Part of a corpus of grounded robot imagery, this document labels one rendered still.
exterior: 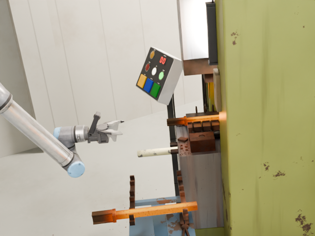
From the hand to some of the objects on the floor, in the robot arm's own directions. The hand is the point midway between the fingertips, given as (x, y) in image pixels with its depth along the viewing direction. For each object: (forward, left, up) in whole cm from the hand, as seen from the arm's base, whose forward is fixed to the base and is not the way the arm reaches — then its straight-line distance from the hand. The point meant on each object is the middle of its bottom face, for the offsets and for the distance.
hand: (123, 126), depth 240 cm
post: (+47, +42, -100) cm, 118 cm away
